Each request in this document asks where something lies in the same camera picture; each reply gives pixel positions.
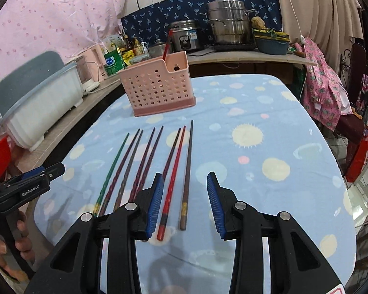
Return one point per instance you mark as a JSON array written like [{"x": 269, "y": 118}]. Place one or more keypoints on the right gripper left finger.
[{"x": 149, "y": 202}]

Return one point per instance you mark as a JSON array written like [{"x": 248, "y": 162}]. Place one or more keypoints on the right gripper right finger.
[{"x": 222, "y": 201}]

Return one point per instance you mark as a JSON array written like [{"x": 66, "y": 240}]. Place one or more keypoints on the bright red chopstick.
[{"x": 167, "y": 203}]

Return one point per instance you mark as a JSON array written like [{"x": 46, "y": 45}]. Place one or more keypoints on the dark red chopstick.
[
  {"x": 107, "y": 195},
  {"x": 148, "y": 165},
  {"x": 170, "y": 155},
  {"x": 140, "y": 168}
]

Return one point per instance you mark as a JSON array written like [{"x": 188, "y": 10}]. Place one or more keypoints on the dark brown chopstick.
[{"x": 185, "y": 197}]

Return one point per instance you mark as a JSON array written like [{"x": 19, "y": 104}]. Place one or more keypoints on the green chopstick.
[{"x": 98, "y": 203}]

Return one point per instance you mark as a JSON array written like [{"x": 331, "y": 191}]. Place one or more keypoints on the person's left hand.
[{"x": 19, "y": 244}]

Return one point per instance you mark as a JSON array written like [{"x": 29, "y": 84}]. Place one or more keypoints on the blue dotted tablecloth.
[{"x": 258, "y": 140}]

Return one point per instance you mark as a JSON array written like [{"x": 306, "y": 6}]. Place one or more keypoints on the white dish rack bin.
[{"x": 27, "y": 121}]

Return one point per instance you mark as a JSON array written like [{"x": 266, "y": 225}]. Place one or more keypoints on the pink perforated utensil holder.
[{"x": 159, "y": 85}]

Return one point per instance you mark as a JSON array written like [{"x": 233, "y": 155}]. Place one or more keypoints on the grey blue rack lid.
[{"x": 22, "y": 80}]

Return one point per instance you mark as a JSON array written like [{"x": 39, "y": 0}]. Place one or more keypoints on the clear food container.
[{"x": 139, "y": 58}]

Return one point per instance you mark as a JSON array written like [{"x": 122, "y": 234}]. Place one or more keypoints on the pink floral garment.
[{"x": 324, "y": 97}]

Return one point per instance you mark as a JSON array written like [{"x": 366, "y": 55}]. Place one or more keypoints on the yellow oil bottle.
[{"x": 138, "y": 48}]

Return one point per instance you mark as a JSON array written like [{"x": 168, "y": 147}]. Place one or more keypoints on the small steel bowl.
[{"x": 157, "y": 49}]

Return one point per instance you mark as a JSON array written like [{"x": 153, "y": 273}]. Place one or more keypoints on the blue bowl with vegetables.
[{"x": 271, "y": 42}]

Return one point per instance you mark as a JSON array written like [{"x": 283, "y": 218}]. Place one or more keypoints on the silver rice cooker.
[{"x": 186, "y": 36}]

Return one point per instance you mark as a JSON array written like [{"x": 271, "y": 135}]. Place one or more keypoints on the navy leaf pattern cloth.
[{"x": 151, "y": 23}]

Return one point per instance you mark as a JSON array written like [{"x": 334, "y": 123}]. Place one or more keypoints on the stainless steel steamer pot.
[{"x": 229, "y": 21}]

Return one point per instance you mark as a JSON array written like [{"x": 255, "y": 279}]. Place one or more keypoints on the pink dotted curtain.
[{"x": 30, "y": 27}]

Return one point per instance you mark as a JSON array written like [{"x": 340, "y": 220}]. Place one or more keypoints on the beige hanging curtain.
[{"x": 331, "y": 24}]

